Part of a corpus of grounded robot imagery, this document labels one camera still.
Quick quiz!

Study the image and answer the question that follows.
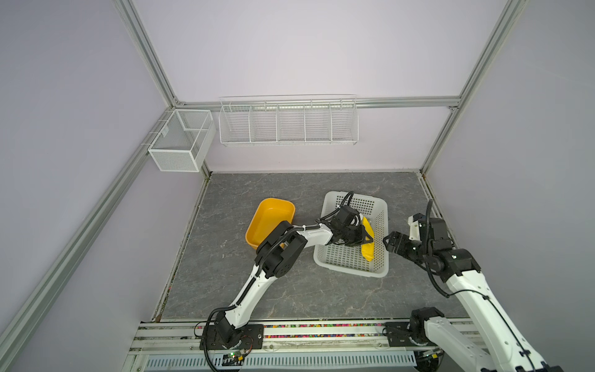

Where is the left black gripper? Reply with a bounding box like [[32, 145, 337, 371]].
[[342, 225, 375, 247]]

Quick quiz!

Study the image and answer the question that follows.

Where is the yellow paper napkin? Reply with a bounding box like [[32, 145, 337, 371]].
[[361, 217, 374, 262]]

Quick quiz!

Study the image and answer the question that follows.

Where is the white perforated plastic basket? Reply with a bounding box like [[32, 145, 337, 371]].
[[313, 194, 389, 277]]

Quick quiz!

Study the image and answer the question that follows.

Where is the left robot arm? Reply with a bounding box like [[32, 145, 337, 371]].
[[200, 192, 374, 350]]

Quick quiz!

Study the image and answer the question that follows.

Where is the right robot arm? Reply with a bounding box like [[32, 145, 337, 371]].
[[383, 201, 562, 371]]

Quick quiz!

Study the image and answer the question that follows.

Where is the yellow plastic tray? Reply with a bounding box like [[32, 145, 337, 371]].
[[245, 198, 296, 250]]

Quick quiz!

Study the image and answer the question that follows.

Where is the white vent grille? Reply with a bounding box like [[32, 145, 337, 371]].
[[144, 350, 417, 371]]

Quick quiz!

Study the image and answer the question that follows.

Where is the white mesh box basket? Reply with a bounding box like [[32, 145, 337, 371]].
[[149, 109, 216, 173]]

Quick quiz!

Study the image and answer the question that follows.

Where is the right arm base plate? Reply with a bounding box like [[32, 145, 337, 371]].
[[382, 322, 434, 347]]

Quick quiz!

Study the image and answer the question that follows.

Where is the white wire shelf rack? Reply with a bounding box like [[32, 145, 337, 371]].
[[219, 95, 359, 146]]

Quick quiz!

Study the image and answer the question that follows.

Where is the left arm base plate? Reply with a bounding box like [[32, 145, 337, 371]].
[[200, 323, 264, 351]]

